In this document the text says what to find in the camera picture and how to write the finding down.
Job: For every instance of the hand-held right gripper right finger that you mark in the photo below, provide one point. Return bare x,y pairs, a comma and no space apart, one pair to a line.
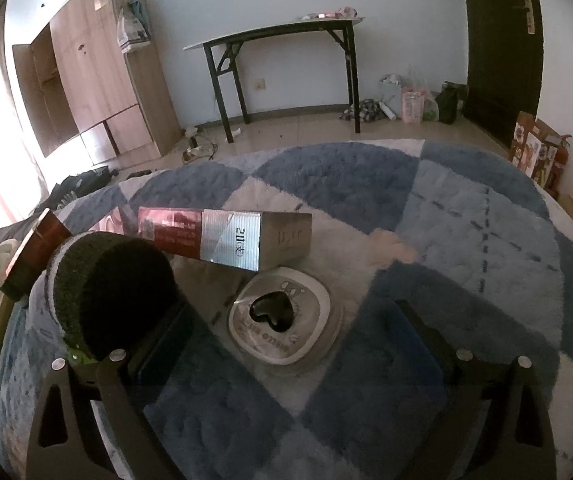
416,342

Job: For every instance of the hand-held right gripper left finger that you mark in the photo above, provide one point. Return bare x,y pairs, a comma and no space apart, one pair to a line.
164,342

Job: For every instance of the white square dish black heart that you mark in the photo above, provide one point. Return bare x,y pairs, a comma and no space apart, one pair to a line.
276,345

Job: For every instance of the long red and silver carton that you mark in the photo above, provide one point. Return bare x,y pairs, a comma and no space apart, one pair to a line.
226,240

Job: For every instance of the small dark red box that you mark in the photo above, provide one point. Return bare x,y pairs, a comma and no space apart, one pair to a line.
36,255

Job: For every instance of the blue checked fleece blanket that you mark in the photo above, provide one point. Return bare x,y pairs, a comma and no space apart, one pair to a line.
366,200

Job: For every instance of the dark backpack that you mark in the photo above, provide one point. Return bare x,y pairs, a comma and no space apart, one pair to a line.
81,187

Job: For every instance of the colourful printed cardboard boxes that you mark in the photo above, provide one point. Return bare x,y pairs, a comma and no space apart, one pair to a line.
531,150

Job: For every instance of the red fire extinguisher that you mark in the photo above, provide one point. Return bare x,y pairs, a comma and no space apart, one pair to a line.
560,165

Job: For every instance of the pink plastic bag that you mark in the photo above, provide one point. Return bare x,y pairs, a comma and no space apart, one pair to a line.
412,106

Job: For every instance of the checked cloth pile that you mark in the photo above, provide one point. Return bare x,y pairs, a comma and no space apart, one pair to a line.
364,111

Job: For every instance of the dark green bag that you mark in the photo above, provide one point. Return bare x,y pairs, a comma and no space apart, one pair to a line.
450,102

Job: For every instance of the white paper bag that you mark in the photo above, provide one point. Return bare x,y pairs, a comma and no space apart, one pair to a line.
389,97

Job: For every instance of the wooden wardrobe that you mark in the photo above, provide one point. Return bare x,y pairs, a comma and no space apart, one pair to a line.
96,75

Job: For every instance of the dark door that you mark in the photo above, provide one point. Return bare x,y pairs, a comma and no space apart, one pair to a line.
499,50

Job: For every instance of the white hanging bag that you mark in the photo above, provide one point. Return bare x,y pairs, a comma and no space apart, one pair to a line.
132,32

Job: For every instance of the black-legged folding table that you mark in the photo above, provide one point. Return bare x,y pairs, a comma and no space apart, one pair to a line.
276,30

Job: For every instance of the small things on table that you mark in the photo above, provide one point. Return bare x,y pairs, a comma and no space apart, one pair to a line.
329,14

